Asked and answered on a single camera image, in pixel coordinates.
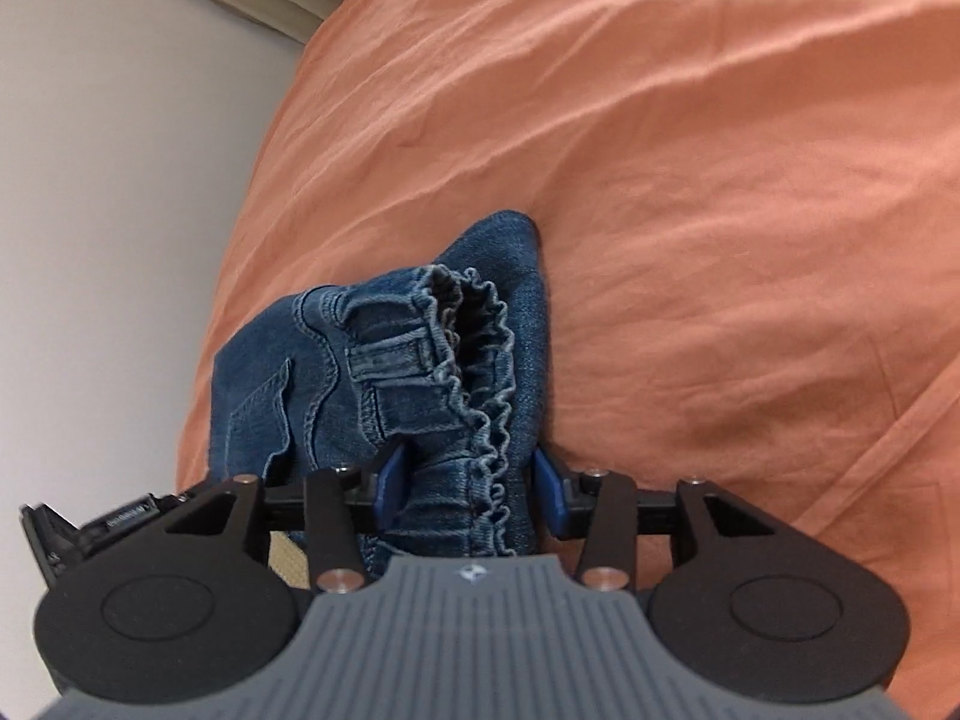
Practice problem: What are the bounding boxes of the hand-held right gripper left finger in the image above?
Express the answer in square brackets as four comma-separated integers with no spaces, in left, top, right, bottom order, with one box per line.
[161,442,411,596]

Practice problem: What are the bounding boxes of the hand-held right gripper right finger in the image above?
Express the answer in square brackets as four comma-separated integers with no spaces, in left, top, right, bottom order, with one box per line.
[531,445,776,595]

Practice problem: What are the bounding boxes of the blue denim pants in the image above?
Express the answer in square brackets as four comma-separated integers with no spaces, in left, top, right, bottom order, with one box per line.
[210,210,554,562]

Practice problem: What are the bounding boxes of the orange bed sheet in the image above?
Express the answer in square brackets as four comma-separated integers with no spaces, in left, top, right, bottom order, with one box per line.
[175,0,960,720]

